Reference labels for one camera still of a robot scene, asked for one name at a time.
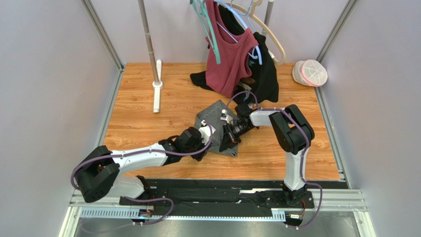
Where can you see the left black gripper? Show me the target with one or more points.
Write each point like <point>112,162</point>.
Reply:
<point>199,156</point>

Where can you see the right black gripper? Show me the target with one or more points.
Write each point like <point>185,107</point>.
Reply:
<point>240,109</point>

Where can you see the grey cloth napkin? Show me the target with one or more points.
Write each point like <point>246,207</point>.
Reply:
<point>211,115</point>

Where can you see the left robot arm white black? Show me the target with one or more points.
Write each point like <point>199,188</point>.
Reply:
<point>102,173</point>

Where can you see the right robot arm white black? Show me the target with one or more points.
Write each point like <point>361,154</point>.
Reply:
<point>294,135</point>

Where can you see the maroon tank top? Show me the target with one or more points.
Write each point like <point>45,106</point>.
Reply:
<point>233,52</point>

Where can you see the white rack base foot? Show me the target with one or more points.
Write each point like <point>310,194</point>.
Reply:
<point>157,85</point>

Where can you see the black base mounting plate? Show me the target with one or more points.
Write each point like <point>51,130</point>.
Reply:
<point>220,198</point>

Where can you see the black t-shirt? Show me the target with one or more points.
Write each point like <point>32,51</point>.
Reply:
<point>263,81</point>

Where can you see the light blue plastic hanger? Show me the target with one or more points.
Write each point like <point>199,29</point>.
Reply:
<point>234,28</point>

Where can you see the grey rack pole left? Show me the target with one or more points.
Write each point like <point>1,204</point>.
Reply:
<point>147,32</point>

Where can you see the grey rack pole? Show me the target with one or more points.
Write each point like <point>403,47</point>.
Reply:
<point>147,32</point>
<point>268,12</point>

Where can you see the grey rack pole right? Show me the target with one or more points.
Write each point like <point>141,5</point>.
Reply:
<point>268,12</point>

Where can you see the beige wooden hanger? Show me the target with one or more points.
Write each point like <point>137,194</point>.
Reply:
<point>266,31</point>

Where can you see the teal plastic hanger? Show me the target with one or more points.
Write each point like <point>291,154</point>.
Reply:
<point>201,11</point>

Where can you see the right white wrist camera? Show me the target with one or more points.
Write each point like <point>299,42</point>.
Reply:
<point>224,116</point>

